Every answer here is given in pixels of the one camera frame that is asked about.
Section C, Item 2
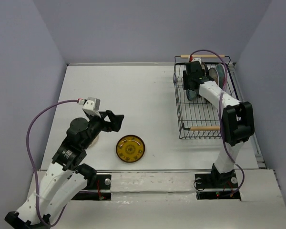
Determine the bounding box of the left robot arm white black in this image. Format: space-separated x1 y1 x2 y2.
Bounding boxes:
5 110 124 229

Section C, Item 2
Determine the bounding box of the cream translucent plate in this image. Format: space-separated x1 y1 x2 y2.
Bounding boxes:
89 135 99 146

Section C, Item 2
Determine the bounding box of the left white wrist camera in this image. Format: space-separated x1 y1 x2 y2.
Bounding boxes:
78 97 101 117

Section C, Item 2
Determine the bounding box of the dark red rimmed beige plate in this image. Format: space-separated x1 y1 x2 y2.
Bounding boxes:
201 62 209 78

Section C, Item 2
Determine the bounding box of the blue white floral small plate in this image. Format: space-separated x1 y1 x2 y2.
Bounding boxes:
186 89 201 101

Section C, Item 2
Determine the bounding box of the white plate orange sunburst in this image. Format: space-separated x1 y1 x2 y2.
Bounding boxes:
208 67 220 85

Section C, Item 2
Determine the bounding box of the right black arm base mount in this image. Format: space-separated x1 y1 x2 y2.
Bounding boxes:
193 172 241 200

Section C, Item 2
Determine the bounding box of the purple cable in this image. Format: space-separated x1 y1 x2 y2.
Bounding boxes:
26 100 79 227
190 49 245 198

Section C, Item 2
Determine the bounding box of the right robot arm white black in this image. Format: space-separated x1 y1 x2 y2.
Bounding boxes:
183 58 255 188

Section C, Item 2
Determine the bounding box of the yellow black patterned plate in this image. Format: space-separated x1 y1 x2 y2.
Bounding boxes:
115 135 146 163

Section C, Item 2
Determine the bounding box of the black wire dish rack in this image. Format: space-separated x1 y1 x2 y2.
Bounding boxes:
173 56 239 139

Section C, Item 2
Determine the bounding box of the red teal floral plate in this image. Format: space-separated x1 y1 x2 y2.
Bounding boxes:
215 63 225 89

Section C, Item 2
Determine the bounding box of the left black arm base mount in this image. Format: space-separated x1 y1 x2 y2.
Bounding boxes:
72 173 112 201

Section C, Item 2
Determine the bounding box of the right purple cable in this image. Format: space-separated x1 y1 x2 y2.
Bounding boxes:
190 49 245 198

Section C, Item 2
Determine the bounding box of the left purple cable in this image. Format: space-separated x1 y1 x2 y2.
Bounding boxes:
26 100 79 227

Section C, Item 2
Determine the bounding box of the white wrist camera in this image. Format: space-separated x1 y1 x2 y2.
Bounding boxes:
189 55 202 63
78 97 101 117

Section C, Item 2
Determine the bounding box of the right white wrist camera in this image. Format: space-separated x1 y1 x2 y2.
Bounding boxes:
189 55 202 63

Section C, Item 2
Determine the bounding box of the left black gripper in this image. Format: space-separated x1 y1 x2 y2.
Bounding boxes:
82 110 124 148

